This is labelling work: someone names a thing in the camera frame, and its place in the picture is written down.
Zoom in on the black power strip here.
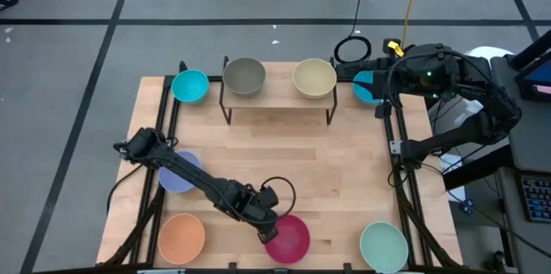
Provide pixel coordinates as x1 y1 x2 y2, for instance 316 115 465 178
335 61 380 80

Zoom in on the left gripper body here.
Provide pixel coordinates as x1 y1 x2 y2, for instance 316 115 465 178
223 187 279 233

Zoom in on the grey-brown bowl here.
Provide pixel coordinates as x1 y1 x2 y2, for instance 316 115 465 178
222 57 267 96

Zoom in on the yellow cable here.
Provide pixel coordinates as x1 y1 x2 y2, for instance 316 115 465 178
401 0 428 49

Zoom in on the black coiled cable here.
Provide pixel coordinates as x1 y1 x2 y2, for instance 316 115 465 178
333 0 374 65

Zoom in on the blue bowl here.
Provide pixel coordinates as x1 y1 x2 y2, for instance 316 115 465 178
351 70 384 106

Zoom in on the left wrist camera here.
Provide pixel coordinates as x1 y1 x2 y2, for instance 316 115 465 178
257 185 280 209

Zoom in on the orange bowl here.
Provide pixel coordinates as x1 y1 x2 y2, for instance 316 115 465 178
157 213 207 265

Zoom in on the grey desk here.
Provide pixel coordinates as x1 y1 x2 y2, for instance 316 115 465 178
490 56 551 274

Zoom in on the mint green bowl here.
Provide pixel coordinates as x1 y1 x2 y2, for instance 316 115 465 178
359 221 409 274

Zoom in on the magenta bowl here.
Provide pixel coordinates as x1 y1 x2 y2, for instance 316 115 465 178
263 215 311 265

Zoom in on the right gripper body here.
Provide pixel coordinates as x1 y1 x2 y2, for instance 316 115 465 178
372 66 415 99

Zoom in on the yellow clip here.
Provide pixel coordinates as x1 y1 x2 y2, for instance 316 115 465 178
387 40 406 58

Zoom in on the white stool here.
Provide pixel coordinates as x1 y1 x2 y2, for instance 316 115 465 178
464 45 516 62

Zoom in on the lavender bowl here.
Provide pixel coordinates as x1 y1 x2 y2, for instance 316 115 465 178
158 150 201 194

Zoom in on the cream bowl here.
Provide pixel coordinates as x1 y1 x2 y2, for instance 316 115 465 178
292 58 337 100

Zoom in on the teal bowl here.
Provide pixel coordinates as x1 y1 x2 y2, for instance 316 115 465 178
170 69 210 104

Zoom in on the white paper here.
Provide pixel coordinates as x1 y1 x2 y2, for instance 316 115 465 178
438 153 467 202

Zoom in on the black monitor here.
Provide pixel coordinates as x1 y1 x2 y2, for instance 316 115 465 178
510 28 551 103

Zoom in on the black keyboard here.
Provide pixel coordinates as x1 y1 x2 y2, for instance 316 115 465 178
519 173 551 223

